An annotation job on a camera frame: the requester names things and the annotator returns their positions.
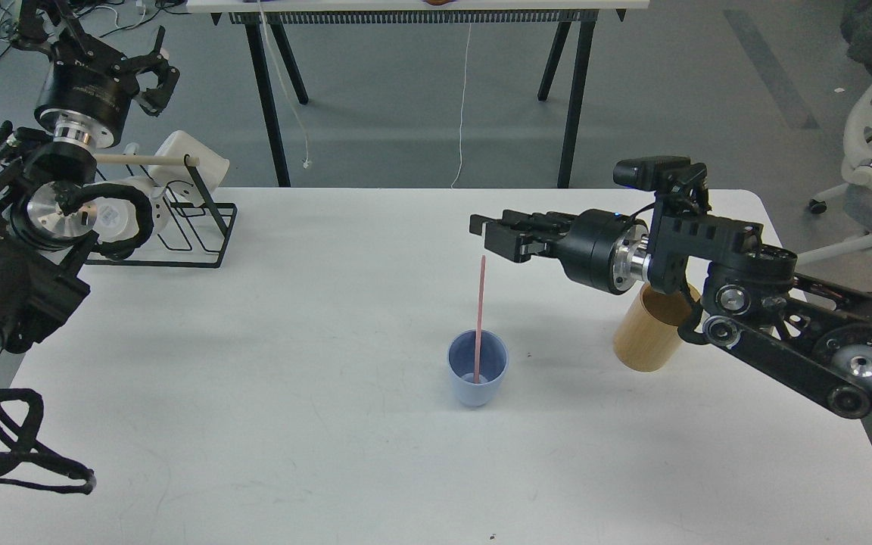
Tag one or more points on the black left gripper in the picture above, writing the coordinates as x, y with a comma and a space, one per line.
87, 83

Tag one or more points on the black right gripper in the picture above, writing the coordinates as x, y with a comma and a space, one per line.
598, 249

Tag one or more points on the blue plastic cup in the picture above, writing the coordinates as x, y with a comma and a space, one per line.
494, 365

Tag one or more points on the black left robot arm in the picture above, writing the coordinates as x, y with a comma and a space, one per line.
53, 214

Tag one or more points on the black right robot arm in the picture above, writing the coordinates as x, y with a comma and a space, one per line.
745, 296

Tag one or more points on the white cup lying sideways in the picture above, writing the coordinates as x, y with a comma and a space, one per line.
116, 218

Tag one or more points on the wooden rack dowel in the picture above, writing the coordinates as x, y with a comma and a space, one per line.
186, 161

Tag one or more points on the white background table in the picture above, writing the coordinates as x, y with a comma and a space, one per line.
325, 69

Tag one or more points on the bamboo cylinder holder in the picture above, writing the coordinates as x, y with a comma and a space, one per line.
647, 337

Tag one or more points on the black wire cup rack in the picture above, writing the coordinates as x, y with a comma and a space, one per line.
191, 229

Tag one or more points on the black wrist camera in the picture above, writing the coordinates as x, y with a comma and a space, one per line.
679, 183

